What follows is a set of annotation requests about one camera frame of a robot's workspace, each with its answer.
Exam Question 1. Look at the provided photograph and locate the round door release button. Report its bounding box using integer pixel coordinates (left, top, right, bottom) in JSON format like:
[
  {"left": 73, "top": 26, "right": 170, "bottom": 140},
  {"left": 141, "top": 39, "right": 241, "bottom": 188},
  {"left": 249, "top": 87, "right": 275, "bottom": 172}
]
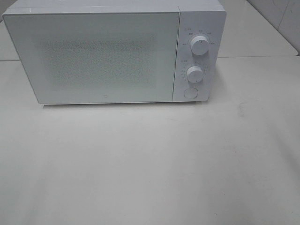
[{"left": 184, "top": 88, "right": 198, "bottom": 99}]

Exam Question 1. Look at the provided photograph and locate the white microwave knob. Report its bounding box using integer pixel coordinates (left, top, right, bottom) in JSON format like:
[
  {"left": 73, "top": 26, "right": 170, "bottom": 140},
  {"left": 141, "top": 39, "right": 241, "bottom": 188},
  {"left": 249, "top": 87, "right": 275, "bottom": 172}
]
[
  {"left": 186, "top": 66, "right": 204, "bottom": 83},
  {"left": 190, "top": 34, "right": 210, "bottom": 56}
]

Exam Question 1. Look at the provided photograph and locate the white microwave door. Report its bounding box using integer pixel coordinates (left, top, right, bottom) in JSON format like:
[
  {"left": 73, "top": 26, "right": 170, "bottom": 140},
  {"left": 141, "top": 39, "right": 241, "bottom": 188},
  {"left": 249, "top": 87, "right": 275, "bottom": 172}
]
[{"left": 4, "top": 13, "right": 179, "bottom": 105}]

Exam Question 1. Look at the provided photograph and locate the white microwave oven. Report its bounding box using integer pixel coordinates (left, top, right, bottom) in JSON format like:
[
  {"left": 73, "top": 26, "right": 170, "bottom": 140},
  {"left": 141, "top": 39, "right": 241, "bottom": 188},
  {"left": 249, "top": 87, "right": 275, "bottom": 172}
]
[{"left": 2, "top": 0, "right": 226, "bottom": 105}]

